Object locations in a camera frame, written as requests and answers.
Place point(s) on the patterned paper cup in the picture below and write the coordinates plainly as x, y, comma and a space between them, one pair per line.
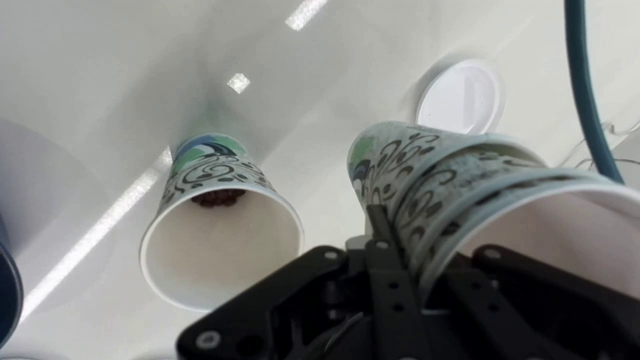
220, 250

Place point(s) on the white plastic cup lid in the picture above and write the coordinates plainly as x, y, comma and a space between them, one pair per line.
460, 97

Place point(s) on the dark blue cup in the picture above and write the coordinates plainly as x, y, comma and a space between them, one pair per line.
8, 290

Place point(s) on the stack of patterned paper cups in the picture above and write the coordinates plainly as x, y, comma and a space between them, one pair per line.
450, 175

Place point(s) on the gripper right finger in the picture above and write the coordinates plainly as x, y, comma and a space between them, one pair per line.
540, 310

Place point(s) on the heap of coffee beans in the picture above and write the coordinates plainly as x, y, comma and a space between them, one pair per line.
218, 198

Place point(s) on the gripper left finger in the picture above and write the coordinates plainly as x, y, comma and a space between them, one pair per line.
280, 295

